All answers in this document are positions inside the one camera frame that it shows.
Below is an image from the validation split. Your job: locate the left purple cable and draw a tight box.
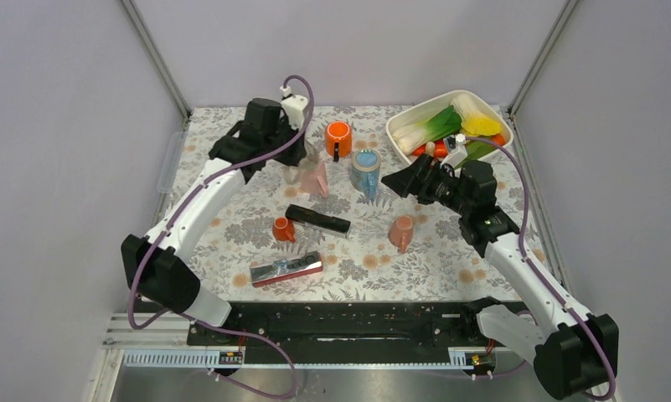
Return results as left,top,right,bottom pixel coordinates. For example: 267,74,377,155
126,75,316,401

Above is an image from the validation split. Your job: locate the large orange mug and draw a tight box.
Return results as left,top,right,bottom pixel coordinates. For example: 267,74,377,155
325,121,353,162

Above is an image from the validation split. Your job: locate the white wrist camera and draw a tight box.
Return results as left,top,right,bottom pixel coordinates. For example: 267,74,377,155
441,134,467,168
280,85,310,131

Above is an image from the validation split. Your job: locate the silver red stapler box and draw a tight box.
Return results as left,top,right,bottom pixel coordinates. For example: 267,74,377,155
250,251,323,287

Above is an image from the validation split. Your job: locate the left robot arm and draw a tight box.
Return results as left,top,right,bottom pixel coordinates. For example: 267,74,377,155
121,95,312,344

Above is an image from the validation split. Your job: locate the purple cable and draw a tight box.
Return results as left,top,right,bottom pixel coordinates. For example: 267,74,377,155
126,75,316,401
423,134,617,402

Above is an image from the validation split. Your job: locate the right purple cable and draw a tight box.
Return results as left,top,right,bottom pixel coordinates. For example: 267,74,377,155
423,134,617,402

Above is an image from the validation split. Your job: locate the small orange cup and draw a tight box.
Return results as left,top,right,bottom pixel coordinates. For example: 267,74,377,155
271,217,296,243

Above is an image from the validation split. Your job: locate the black rectangular box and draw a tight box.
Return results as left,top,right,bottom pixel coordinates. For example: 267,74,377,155
285,204,351,239

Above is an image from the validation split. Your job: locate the yellow toy cabbage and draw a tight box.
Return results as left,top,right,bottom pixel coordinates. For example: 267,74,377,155
451,94,501,137

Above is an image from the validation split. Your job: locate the salmon pink printed mug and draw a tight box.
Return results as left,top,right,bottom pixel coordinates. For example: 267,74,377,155
388,215,415,254

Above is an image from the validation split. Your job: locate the white plastic basin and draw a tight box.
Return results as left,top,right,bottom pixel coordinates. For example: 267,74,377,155
385,90,514,169

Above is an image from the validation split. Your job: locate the orange toy carrot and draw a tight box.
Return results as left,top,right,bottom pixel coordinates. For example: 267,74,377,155
410,140,448,158

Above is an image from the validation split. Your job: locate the floral tablecloth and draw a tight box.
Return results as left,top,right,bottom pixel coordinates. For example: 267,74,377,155
142,105,558,303

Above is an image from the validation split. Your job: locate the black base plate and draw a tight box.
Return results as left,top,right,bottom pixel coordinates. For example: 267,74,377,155
187,301,502,367

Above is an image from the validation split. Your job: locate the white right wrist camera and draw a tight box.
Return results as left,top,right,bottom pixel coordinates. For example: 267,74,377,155
441,134,467,168

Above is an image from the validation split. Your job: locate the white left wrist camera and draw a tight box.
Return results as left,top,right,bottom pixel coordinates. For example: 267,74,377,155
280,85,310,131

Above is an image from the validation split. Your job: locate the wooden toy mushroom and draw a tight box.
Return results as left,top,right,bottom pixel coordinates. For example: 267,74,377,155
425,142,436,157

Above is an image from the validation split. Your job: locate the light pink mug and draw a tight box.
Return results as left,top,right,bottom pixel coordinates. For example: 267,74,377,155
300,161,329,198

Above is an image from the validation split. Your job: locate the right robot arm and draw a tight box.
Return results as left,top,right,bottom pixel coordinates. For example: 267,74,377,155
381,154,619,400

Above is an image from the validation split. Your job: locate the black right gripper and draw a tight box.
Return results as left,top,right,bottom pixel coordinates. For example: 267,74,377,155
380,152,472,215

